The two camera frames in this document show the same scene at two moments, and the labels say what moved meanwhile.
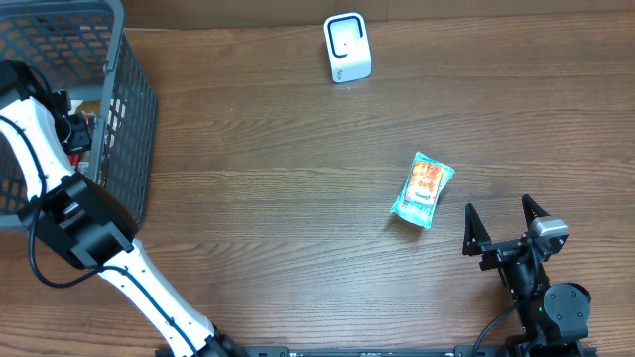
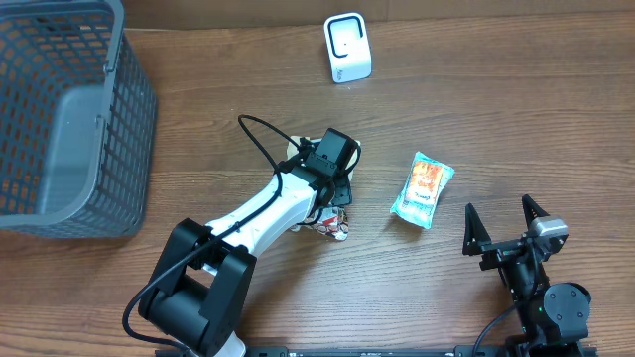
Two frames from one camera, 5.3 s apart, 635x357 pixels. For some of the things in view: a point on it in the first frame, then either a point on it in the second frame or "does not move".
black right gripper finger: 532,210 does not move
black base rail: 380,351 does not move
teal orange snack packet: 423,189 does not move
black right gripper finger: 474,232 does not move
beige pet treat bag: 89,106 to 331,221
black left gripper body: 78,132 to 339,189
